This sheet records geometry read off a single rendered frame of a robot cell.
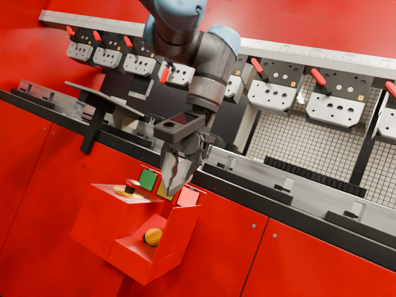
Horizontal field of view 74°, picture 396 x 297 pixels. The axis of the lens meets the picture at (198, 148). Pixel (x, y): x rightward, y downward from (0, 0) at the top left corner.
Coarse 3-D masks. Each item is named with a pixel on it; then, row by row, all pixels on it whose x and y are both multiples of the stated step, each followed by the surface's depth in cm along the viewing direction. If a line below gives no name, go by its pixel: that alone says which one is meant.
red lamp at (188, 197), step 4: (184, 188) 64; (184, 192) 64; (188, 192) 63; (192, 192) 63; (196, 192) 62; (180, 196) 64; (184, 196) 63; (188, 196) 63; (192, 196) 63; (196, 196) 62; (180, 200) 64; (184, 200) 63; (188, 200) 63; (192, 200) 62; (196, 200) 62; (180, 204) 63; (184, 204) 63; (188, 204) 63; (192, 204) 62
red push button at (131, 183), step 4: (124, 180) 59; (128, 180) 58; (132, 180) 59; (128, 184) 58; (132, 184) 58; (136, 184) 58; (140, 184) 60; (128, 188) 58; (132, 188) 59; (136, 188) 58; (128, 192) 58; (132, 192) 59
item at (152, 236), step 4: (148, 232) 56; (152, 232) 56; (156, 232) 56; (160, 232) 56; (148, 236) 55; (152, 236) 55; (156, 236) 55; (160, 236) 55; (148, 240) 54; (152, 240) 54; (156, 240) 54; (152, 244) 54; (156, 244) 54
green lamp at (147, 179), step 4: (144, 172) 68; (148, 172) 68; (144, 176) 68; (148, 176) 68; (152, 176) 67; (156, 176) 67; (140, 180) 68; (144, 180) 68; (148, 180) 67; (152, 180) 67; (144, 184) 68; (148, 184) 67; (152, 184) 67; (144, 188) 68; (148, 188) 67; (152, 188) 67
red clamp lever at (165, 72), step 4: (168, 60) 103; (168, 64) 103; (172, 64) 104; (164, 68) 103; (168, 68) 104; (164, 72) 103; (168, 72) 104; (164, 76) 103; (160, 80) 103; (164, 80) 103
